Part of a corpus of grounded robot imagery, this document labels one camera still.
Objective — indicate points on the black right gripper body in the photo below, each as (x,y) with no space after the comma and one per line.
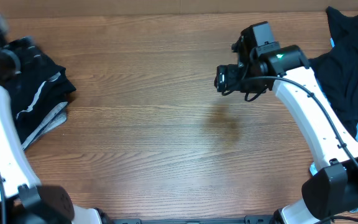
(224,78)

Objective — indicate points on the black shorts patterned lining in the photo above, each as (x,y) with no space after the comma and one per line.
(39,86)

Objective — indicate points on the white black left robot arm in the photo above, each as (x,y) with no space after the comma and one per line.
(23,199)

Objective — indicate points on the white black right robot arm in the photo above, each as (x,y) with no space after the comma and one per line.
(263,65)

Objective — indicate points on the dark navy garment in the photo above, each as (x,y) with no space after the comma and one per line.
(337,70)

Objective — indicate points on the grey folded garment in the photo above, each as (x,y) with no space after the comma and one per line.
(56,117)

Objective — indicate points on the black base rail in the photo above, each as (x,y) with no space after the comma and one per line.
(191,220)

